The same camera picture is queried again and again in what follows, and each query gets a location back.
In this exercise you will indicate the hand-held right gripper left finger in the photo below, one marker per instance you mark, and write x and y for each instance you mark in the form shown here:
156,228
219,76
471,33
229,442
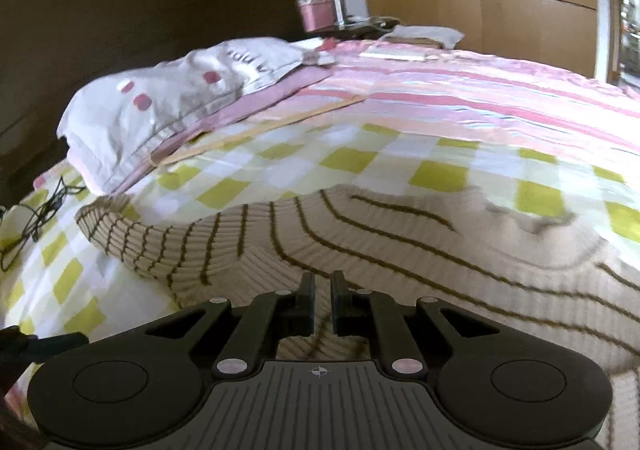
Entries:
306,302

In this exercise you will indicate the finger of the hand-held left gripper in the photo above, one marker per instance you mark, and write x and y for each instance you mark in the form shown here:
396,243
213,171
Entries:
60,344

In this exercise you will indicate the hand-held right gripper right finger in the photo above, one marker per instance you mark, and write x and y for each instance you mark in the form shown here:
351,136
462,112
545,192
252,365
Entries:
340,302

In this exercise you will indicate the beige striped knit sweater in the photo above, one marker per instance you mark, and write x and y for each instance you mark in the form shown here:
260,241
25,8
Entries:
410,255

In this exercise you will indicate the yellow checkered bed sheet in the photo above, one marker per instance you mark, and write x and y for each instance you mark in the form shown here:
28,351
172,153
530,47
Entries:
310,155

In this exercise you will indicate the white pillow with pink spots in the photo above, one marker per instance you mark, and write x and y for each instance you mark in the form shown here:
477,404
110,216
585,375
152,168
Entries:
165,95

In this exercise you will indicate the pink striped blanket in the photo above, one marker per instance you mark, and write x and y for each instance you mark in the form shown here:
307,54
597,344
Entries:
475,90

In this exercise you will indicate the flat white book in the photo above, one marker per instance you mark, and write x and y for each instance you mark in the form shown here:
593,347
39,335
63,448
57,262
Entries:
392,54

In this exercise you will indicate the dark bedside table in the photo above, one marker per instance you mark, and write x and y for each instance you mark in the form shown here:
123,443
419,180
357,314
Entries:
360,26

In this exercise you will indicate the folded white cloth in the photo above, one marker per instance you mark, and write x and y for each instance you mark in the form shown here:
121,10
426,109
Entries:
425,34

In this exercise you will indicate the pink storage box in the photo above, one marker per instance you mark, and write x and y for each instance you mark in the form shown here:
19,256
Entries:
320,13

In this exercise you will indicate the dark wooden headboard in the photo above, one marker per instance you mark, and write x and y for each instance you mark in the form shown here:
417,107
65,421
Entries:
110,20

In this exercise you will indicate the glass display cabinet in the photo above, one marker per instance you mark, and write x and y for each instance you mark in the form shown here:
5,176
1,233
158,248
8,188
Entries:
629,15

